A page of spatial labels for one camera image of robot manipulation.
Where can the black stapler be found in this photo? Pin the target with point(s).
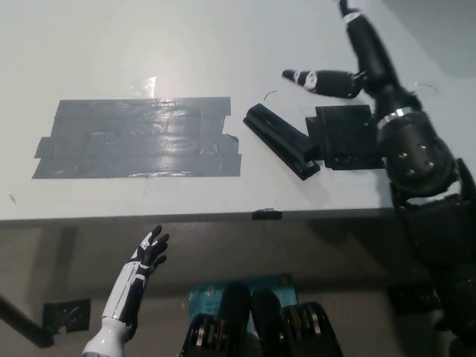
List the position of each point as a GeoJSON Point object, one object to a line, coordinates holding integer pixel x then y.
{"type": "Point", "coordinates": [282, 141]}

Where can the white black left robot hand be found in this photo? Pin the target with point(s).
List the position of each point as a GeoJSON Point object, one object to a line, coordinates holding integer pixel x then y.
{"type": "Point", "coordinates": [137, 271]}

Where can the grey duct tape patch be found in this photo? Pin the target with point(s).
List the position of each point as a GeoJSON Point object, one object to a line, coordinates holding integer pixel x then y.
{"type": "Point", "coordinates": [141, 139]}

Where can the small black edge tape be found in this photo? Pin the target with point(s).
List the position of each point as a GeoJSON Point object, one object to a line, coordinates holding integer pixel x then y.
{"type": "Point", "coordinates": [267, 214]}

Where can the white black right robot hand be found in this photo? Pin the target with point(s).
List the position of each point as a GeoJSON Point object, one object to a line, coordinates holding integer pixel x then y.
{"type": "Point", "coordinates": [372, 56]}

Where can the black floor tape patch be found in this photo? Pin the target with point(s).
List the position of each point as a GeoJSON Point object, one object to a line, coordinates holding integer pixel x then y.
{"type": "Point", "coordinates": [68, 314]}

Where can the black table leg brace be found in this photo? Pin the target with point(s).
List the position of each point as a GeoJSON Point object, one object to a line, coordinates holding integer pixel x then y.
{"type": "Point", "coordinates": [22, 323]}

